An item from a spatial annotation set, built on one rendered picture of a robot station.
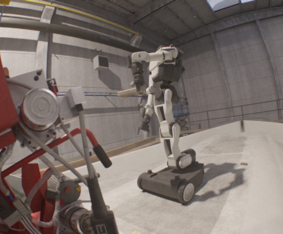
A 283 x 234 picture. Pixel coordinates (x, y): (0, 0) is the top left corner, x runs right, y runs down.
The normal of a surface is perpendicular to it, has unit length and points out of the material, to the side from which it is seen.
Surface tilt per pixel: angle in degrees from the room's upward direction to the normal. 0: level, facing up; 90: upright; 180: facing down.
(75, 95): 81
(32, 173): 90
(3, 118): 90
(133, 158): 90
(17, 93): 90
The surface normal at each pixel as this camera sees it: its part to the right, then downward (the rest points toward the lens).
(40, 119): 0.72, -0.28
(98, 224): 0.23, -0.06
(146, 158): 0.51, -0.10
